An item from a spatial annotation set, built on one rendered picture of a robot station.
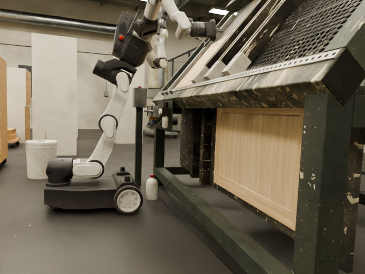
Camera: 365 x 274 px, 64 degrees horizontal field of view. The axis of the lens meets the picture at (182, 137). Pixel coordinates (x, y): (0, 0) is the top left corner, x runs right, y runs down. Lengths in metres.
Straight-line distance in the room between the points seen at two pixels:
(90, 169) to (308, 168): 1.64
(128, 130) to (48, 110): 2.13
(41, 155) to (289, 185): 2.49
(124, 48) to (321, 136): 1.65
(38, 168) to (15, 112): 3.32
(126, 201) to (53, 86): 2.94
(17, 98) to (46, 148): 3.37
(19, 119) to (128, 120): 2.07
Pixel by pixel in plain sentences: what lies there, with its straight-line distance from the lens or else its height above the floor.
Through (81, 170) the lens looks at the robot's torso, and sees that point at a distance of 2.22.
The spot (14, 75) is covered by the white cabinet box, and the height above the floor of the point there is 1.29.
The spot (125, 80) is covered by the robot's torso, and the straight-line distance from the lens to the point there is 2.20.
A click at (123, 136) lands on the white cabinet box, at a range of 6.31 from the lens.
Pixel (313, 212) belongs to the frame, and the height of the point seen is 0.46.
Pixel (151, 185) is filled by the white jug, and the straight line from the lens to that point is 2.40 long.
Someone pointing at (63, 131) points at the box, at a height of 0.37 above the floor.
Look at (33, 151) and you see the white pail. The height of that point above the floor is 0.28.
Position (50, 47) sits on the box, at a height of 1.57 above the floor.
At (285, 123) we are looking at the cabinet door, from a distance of 1.35.
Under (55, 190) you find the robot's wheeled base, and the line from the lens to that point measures 2.18.
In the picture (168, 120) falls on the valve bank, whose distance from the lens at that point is 2.23.
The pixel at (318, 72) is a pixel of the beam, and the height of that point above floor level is 0.84.
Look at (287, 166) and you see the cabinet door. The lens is 1.34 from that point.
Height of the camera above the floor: 0.73
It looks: 5 degrees down
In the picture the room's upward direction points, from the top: 2 degrees clockwise
